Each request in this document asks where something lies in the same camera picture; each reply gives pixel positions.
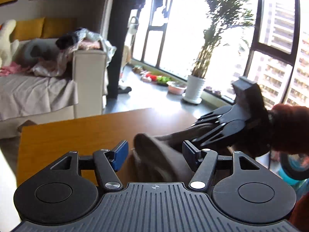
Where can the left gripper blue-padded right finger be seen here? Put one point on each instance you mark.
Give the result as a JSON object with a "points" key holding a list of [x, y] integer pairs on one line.
{"points": [[202, 163]]}

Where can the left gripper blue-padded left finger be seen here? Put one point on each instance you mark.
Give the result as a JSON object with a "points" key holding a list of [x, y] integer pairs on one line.
{"points": [[107, 163]]}

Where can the striped knit garment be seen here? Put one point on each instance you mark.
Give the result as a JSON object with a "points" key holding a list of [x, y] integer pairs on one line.
{"points": [[160, 158]]}

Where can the red-sleeved right forearm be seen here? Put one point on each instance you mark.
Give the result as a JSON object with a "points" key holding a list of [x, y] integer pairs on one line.
{"points": [[289, 129]]}

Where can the pile of clothes on armrest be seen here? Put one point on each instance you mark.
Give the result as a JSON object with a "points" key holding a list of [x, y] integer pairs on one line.
{"points": [[67, 44]]}

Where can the gloved right hand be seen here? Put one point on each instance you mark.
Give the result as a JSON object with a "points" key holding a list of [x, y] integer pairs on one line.
{"points": [[248, 119]]}

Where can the pink plant basin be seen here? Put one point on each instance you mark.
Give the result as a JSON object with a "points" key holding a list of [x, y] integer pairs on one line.
{"points": [[176, 88]]}

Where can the green potted plant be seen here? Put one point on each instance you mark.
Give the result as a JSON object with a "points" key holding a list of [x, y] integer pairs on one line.
{"points": [[163, 80]]}

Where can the beige sofa with grey cover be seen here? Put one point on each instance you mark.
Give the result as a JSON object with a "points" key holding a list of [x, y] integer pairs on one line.
{"points": [[80, 92]]}

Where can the tall bamboo plant white pot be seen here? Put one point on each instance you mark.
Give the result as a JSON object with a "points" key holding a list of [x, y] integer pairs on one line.
{"points": [[223, 15]]}

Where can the pink cloth on sofa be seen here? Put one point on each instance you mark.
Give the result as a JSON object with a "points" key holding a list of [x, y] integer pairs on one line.
{"points": [[13, 68]]}

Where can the grey neck pillow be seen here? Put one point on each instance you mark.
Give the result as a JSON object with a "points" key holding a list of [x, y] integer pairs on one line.
{"points": [[30, 52]]}

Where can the yellow cushion right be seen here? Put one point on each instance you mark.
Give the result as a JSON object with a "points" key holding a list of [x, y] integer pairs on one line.
{"points": [[56, 27]]}

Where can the yellow cushion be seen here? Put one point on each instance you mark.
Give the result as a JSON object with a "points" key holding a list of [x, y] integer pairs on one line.
{"points": [[56, 27], [28, 29]]}

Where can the white plush duck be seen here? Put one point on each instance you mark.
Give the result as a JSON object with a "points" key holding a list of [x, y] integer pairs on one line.
{"points": [[8, 49]]}

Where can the yellow cushion left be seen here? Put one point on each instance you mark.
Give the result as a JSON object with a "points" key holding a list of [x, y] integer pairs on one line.
{"points": [[28, 29]]}

